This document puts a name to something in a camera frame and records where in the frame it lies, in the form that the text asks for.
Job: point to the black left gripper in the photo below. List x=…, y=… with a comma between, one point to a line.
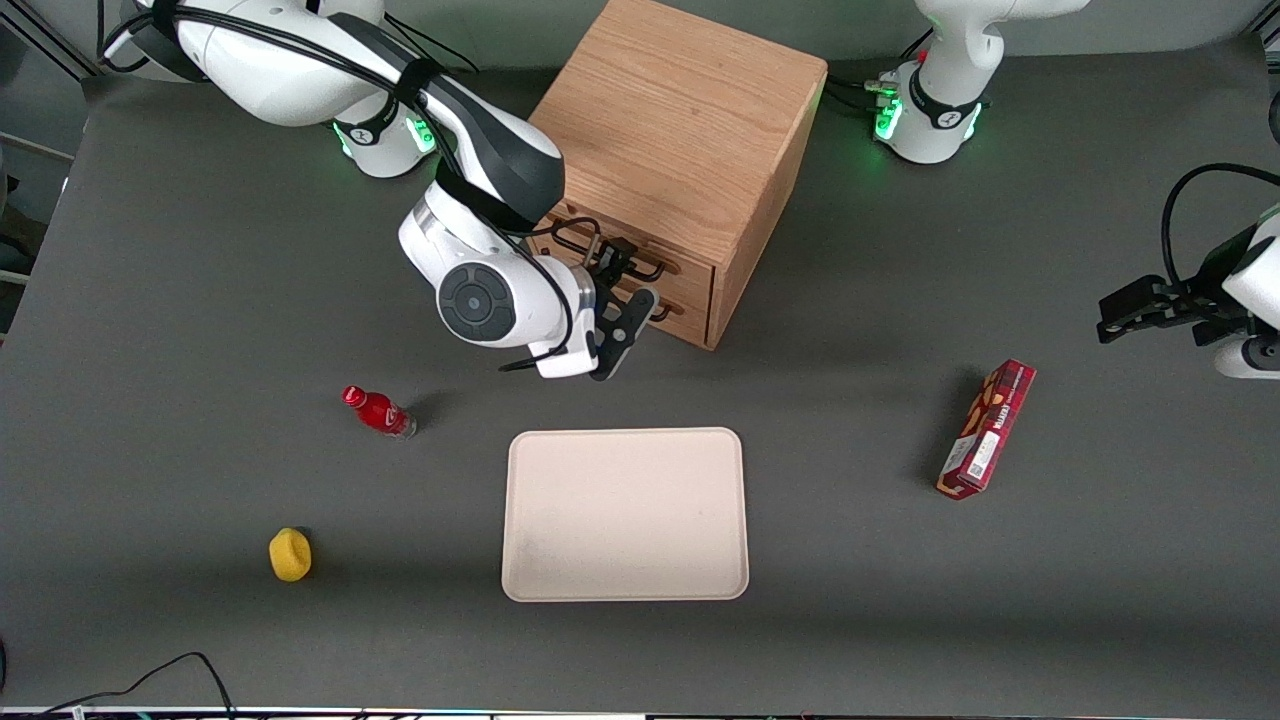
x=1197, y=300

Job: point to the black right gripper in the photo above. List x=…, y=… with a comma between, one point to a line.
x=606, y=270

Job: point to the wooden drawer front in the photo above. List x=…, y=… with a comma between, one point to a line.
x=690, y=322
x=695, y=280

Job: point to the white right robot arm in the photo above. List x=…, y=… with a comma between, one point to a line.
x=480, y=300

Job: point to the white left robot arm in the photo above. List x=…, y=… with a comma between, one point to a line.
x=940, y=100

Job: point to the wooden drawer cabinet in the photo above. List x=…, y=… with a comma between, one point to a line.
x=680, y=110

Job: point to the red snack box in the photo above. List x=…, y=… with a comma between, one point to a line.
x=985, y=430

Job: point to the cream rectangular tray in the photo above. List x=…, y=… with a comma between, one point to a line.
x=625, y=515

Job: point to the red plastic bottle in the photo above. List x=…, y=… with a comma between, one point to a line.
x=380, y=411

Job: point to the yellow toy lemon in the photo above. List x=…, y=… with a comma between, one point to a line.
x=290, y=555

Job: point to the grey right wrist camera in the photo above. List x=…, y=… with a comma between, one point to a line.
x=622, y=330

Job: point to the aluminium frame profile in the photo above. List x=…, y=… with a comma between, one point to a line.
x=45, y=40

